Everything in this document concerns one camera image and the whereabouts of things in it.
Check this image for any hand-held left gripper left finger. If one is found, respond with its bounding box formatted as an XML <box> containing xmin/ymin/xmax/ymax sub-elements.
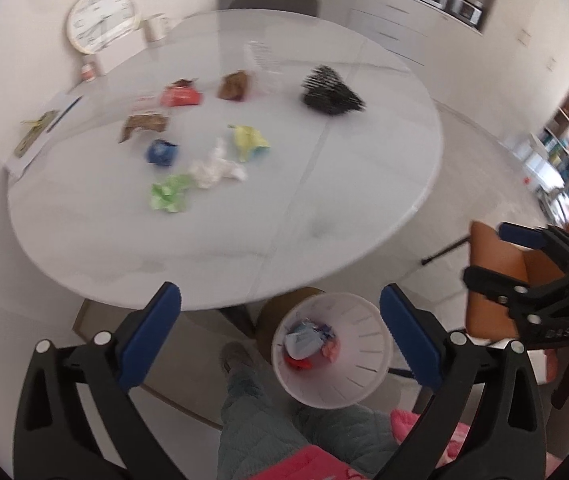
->
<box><xmin>13</xmin><ymin>281</ymin><xmax>188</xmax><ymax>480</ymax></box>

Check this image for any white crumpled tissue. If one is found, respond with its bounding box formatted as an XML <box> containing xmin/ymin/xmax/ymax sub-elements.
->
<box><xmin>188</xmin><ymin>137</ymin><xmax>248</xmax><ymax>190</ymax></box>

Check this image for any white plastic waste bin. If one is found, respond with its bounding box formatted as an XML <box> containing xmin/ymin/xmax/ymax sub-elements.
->
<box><xmin>271</xmin><ymin>292</ymin><xmax>395</xmax><ymax>407</ymax></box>

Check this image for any white drawer cabinet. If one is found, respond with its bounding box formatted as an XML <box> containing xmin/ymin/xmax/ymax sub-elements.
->
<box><xmin>347</xmin><ymin>0</ymin><xmax>507</xmax><ymax>68</ymax></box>

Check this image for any white mug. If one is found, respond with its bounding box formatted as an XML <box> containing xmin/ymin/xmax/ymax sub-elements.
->
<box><xmin>143</xmin><ymin>14</ymin><xmax>171</xmax><ymax>43</ymax></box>

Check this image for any dark pen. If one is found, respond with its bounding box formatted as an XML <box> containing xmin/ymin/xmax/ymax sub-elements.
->
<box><xmin>47</xmin><ymin>96</ymin><xmax>83</xmax><ymax>134</ymax></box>

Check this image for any orange chair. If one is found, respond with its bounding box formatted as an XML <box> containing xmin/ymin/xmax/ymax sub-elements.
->
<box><xmin>420</xmin><ymin>217</ymin><xmax>569</xmax><ymax>376</ymax></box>

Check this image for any brown cardboard box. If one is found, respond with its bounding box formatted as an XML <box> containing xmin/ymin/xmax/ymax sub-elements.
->
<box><xmin>218</xmin><ymin>70</ymin><xmax>252</xmax><ymax>102</ymax></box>

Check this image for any open storage shelf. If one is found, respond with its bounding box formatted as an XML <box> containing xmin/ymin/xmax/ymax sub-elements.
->
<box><xmin>511</xmin><ymin>67</ymin><xmax>569</xmax><ymax>226</ymax></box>

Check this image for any red wrapper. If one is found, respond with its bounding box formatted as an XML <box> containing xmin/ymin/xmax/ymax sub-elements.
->
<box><xmin>160</xmin><ymin>84</ymin><xmax>202</xmax><ymax>108</ymax></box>

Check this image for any flat brown cardboard piece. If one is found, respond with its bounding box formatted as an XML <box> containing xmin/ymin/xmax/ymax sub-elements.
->
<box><xmin>119</xmin><ymin>114</ymin><xmax>171</xmax><ymax>145</ymax></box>

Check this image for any light blue crumpled wrapper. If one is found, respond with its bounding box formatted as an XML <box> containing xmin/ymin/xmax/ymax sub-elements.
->
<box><xmin>284</xmin><ymin>322</ymin><xmax>321</xmax><ymax>359</ymax></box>

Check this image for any person's teal quilted trouser leg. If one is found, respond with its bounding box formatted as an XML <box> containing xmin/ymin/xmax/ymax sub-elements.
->
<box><xmin>217</xmin><ymin>365</ymin><xmax>400</xmax><ymax>480</ymax></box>

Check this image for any yellow crumpled wrapper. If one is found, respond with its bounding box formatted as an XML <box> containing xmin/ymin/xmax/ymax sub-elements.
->
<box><xmin>228</xmin><ymin>124</ymin><xmax>270</xmax><ymax>163</ymax></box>

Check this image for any grey chair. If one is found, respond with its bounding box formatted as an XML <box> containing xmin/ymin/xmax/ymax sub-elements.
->
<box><xmin>228</xmin><ymin>0</ymin><xmax>319</xmax><ymax>17</ymax></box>

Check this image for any round white wall clock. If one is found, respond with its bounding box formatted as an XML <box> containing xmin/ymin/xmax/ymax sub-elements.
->
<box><xmin>66</xmin><ymin>0</ymin><xmax>141</xmax><ymax>55</ymax></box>

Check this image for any green crumpled wrapper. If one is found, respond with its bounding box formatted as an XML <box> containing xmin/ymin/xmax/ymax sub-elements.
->
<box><xmin>150</xmin><ymin>174</ymin><xmax>196</xmax><ymax>213</ymax></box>

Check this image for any yellow-green card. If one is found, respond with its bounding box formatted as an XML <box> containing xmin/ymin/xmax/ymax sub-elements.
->
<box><xmin>13</xmin><ymin>109</ymin><xmax>61</xmax><ymax>159</ymax></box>

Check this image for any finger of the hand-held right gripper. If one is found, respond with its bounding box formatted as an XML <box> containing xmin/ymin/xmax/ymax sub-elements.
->
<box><xmin>463</xmin><ymin>265</ymin><xmax>540</xmax><ymax>326</ymax></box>
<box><xmin>498</xmin><ymin>221</ymin><xmax>569</xmax><ymax>281</ymax></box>

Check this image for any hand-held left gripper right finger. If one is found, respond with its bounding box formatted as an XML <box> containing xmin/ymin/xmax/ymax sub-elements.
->
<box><xmin>374</xmin><ymin>283</ymin><xmax>549</xmax><ymax>480</ymax></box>

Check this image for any clear plastic wrapper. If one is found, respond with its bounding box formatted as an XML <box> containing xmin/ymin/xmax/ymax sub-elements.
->
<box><xmin>129</xmin><ymin>94</ymin><xmax>164</xmax><ymax>117</ymax></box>

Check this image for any clear plastic container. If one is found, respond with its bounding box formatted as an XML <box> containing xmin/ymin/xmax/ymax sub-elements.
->
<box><xmin>244</xmin><ymin>40</ymin><xmax>285</xmax><ymax>91</ymax></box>

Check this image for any brown table pedestal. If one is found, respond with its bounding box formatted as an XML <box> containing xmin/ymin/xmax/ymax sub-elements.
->
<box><xmin>219</xmin><ymin>286</ymin><xmax>326</xmax><ymax>361</ymax></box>

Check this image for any pink fuzzy garment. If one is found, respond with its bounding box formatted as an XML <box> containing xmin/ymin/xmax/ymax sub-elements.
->
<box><xmin>249</xmin><ymin>407</ymin><xmax>470</xmax><ymax>480</ymax></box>

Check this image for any black crumpled plastic bag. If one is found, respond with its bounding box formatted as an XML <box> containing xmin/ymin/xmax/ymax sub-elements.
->
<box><xmin>300</xmin><ymin>64</ymin><xmax>366</xmax><ymax>117</ymax></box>

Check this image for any person's grey slipper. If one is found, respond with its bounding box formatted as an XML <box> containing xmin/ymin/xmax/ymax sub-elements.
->
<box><xmin>219</xmin><ymin>341</ymin><xmax>258</xmax><ymax>376</ymax></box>

